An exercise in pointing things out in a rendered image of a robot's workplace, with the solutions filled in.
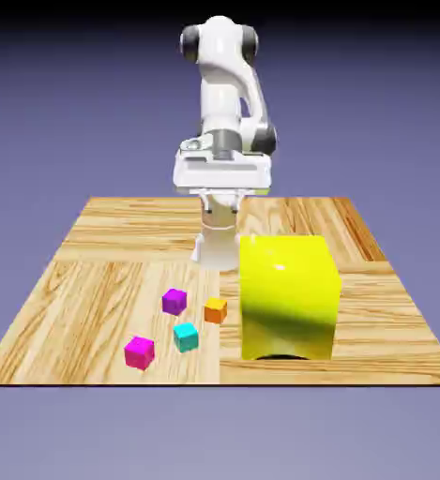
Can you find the small cyan cube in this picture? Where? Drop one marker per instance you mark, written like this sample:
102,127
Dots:
185,337

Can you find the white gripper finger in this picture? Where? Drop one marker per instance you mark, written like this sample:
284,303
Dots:
205,201
236,201

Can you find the small orange cube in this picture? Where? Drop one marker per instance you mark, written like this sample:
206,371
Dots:
215,310

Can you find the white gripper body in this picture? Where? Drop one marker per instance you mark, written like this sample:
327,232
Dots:
221,174

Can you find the small magenta cube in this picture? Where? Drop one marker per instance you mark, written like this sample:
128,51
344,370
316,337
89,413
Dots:
139,352

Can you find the large yellow box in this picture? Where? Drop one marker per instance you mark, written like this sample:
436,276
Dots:
289,296

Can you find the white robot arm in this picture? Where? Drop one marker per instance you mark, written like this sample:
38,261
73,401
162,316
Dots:
219,97

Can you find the small purple cube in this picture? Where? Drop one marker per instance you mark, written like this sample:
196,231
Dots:
174,301

